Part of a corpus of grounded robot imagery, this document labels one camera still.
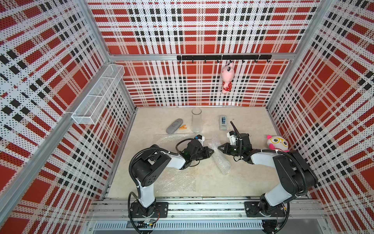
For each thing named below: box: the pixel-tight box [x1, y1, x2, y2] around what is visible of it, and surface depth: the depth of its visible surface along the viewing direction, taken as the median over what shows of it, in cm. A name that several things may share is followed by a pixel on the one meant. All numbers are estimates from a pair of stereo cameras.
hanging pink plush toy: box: [220, 60, 235, 95], surface depth 95 cm
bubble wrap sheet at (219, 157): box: [207, 138, 233, 176], surface depth 87 cm
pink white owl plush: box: [266, 135, 290, 153], surface depth 93 cm
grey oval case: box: [165, 117, 184, 135], surface depth 109 cm
